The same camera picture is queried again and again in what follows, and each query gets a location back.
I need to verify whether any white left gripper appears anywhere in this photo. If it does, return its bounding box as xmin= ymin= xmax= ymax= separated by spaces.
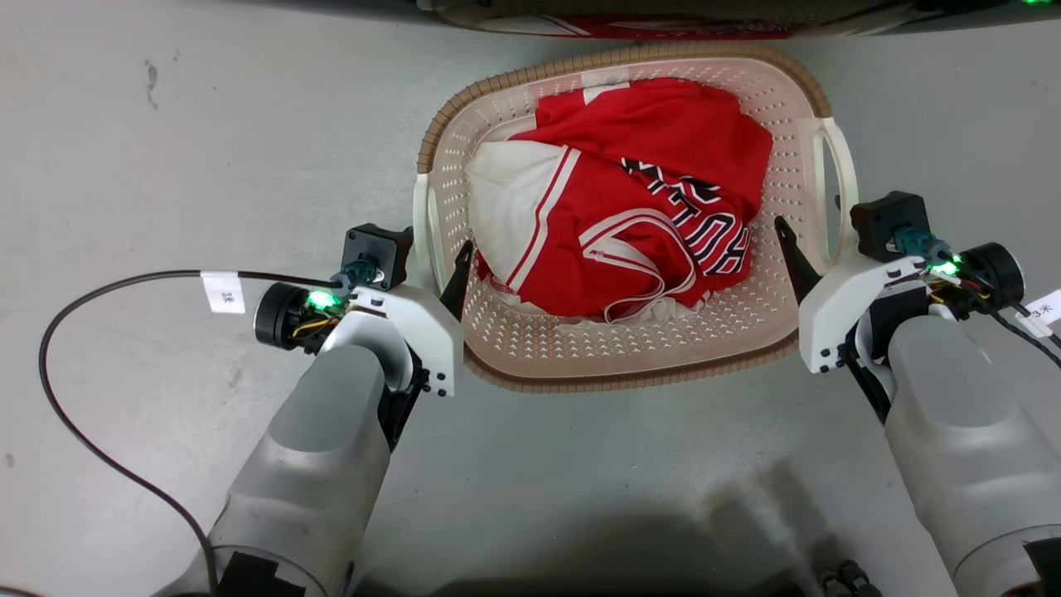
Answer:
xmin=319 ymin=240 xmax=475 ymax=453

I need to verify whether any white left cable label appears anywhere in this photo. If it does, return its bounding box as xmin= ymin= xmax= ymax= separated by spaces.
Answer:
xmin=201 ymin=270 xmax=247 ymax=315

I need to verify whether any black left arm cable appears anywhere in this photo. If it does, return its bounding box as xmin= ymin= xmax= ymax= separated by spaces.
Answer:
xmin=37 ymin=269 xmax=345 ymax=597

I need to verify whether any red and white jersey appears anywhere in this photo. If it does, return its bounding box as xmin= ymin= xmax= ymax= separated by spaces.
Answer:
xmin=466 ymin=78 xmax=775 ymax=325

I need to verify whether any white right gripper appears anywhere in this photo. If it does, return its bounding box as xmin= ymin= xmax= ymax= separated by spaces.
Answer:
xmin=774 ymin=215 xmax=928 ymax=425

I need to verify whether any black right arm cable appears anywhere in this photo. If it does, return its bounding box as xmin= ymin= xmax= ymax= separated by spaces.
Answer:
xmin=953 ymin=265 xmax=1061 ymax=371

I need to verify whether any white right cable label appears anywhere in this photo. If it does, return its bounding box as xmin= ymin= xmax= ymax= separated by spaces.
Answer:
xmin=1015 ymin=288 xmax=1061 ymax=338

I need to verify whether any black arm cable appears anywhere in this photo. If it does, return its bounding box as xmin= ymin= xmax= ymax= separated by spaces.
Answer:
xmin=953 ymin=265 xmax=1061 ymax=371
xmin=37 ymin=269 xmax=345 ymax=597

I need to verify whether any beige plastic laundry basket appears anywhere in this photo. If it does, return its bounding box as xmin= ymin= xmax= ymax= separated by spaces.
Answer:
xmin=412 ymin=43 xmax=860 ymax=395

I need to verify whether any white cable label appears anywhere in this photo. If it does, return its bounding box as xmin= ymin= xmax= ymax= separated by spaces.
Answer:
xmin=1015 ymin=288 xmax=1061 ymax=338
xmin=201 ymin=270 xmax=247 ymax=315

